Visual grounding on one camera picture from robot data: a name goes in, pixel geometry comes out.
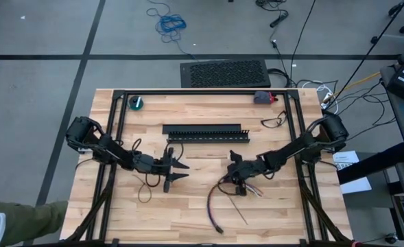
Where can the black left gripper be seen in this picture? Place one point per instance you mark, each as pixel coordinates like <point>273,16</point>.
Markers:
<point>146,164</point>

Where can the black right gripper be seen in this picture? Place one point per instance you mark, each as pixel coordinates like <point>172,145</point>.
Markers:
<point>246,168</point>

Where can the black zip tie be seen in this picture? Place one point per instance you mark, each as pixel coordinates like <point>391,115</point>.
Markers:
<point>139,195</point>
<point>285,115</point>
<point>237,212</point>
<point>269,127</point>

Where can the black tape wrap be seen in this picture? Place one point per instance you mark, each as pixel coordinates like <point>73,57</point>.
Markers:
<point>219,230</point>

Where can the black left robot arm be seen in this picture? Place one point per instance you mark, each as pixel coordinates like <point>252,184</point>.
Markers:
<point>109,151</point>

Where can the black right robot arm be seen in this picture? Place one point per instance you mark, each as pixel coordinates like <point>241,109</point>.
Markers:
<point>297,147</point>

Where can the white small tube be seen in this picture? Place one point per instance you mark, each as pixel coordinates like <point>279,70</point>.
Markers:
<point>138,102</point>

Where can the green tape roll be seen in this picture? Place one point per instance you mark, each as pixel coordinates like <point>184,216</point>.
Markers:
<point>133,104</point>

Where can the grey and red tool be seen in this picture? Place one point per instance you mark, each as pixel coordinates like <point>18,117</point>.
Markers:
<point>261,97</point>

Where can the black perforated metal case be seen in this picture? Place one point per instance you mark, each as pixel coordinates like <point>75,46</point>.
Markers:
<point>225,73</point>

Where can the white paper sheet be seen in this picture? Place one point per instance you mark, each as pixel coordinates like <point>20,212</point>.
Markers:
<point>354,182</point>

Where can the white power strip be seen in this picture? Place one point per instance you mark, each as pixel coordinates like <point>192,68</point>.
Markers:
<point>326,97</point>

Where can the black desk leg bar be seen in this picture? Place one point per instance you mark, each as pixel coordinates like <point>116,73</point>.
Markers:
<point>369,164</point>

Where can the black computer mouse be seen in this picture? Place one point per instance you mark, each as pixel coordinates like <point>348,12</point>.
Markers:
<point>391,238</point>

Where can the office chair base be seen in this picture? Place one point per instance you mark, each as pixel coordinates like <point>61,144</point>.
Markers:
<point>403,29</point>

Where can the black aluminium table frame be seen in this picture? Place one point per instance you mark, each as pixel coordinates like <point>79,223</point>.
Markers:
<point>205,92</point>

